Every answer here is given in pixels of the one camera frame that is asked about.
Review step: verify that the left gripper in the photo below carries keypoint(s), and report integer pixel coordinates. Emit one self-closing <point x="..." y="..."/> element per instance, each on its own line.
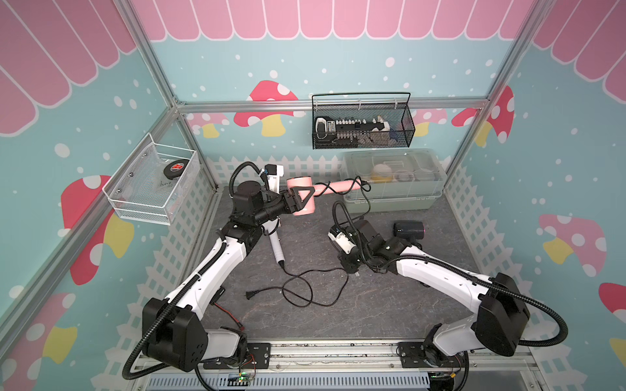
<point x="294" y="204"/>

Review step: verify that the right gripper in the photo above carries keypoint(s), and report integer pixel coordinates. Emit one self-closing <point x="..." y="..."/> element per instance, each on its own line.
<point x="341" y="258"/>

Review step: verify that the black magenta hair dryer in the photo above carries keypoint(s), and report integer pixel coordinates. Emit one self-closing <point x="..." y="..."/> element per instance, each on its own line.
<point x="409" y="229"/>

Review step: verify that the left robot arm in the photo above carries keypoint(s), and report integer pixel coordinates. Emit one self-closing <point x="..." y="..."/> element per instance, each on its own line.
<point x="173" y="335"/>

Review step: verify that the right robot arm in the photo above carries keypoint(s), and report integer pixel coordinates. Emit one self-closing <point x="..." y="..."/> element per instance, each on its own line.
<point x="499" y="312"/>

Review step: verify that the green clear-lid storage box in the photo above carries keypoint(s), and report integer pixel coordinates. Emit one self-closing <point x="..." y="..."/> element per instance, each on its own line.
<point x="400" y="180"/>

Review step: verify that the black red tape measure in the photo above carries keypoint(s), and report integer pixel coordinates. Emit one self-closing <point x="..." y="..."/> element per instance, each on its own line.
<point x="175" y="169"/>

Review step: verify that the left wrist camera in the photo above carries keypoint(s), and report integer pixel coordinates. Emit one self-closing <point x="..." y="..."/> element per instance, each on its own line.
<point x="274" y="174"/>

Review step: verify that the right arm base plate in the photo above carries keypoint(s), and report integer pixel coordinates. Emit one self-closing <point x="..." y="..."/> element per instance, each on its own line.
<point x="413" y="354"/>

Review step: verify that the black wire mesh basket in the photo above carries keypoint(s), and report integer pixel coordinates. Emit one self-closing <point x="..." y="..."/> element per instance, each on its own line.
<point x="391" y="107"/>

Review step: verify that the white wire mesh basket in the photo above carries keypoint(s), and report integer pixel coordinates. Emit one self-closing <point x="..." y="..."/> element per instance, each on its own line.
<point x="139" y="191"/>

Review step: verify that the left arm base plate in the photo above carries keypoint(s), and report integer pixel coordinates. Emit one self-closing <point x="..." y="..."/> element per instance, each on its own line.
<point x="254" y="356"/>

